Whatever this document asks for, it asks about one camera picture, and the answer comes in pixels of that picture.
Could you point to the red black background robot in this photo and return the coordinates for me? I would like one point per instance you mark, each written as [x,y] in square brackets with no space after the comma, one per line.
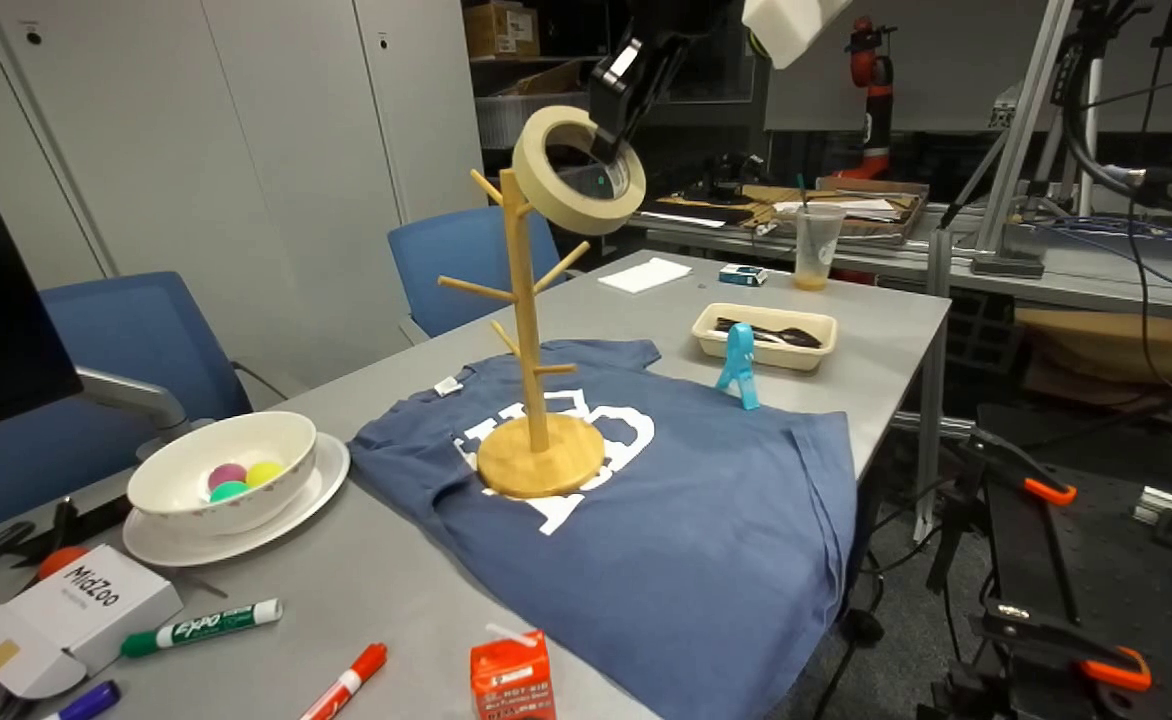
[873,78]

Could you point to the small blue box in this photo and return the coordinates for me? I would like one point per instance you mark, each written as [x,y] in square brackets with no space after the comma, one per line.
[743,274]

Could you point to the aluminium frame post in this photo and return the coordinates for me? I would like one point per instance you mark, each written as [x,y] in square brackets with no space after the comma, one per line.
[991,244]

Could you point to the orange handled clamp upper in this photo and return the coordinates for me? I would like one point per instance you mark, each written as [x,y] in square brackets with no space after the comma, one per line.
[1032,477]

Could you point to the white paper sheet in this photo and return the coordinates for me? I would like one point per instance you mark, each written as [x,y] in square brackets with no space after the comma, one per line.
[647,274]

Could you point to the white plate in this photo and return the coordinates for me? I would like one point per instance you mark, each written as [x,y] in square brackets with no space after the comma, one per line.
[162,546]

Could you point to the orange handled clamp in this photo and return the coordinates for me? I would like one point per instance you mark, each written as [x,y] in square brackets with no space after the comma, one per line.
[1110,667]
[1032,477]

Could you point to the purple marker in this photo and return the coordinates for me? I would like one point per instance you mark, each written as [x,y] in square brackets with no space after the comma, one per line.
[88,705]

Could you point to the white ceramic bowl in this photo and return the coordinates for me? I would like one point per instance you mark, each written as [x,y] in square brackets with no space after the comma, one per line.
[228,472]

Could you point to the blue chair far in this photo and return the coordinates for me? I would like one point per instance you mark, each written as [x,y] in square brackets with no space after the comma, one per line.
[461,244]

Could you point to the light blue plastic clip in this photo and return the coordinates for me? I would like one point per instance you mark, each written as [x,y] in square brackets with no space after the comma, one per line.
[737,365]

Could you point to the blue chair near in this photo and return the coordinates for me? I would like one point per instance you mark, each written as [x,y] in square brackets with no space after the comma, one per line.
[143,329]

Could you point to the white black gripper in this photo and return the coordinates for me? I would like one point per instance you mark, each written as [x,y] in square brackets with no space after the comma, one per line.
[635,72]

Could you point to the beige masking tape roll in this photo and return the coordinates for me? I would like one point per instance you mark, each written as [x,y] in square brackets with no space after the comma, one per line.
[552,196]

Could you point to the beige rectangular tray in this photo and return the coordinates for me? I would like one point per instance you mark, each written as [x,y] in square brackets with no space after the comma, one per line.
[785,336]

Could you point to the green dry-erase marker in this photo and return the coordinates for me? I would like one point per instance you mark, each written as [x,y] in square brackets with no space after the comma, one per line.
[201,629]

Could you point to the red dry-erase marker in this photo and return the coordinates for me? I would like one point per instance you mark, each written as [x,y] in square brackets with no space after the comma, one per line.
[351,681]

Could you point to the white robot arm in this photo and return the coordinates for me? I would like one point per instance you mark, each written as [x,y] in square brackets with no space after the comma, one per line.
[776,25]

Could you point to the blue printed t-shirt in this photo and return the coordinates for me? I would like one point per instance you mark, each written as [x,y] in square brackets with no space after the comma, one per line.
[696,568]

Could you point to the clear plastic cup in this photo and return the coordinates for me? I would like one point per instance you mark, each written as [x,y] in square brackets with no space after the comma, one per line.
[817,235]

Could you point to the white cardboard box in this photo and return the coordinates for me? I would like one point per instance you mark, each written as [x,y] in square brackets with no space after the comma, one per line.
[75,620]

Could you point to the blue chair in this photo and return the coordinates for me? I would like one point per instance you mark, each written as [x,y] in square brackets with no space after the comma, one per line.
[461,244]
[143,329]

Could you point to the orange handled clamp lower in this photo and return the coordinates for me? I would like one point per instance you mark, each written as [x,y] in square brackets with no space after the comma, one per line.
[1110,667]

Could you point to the orange small carton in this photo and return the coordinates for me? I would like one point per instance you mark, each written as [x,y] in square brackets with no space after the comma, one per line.
[513,677]

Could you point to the wooden peg stand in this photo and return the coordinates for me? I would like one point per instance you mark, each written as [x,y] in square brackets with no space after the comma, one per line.
[538,453]

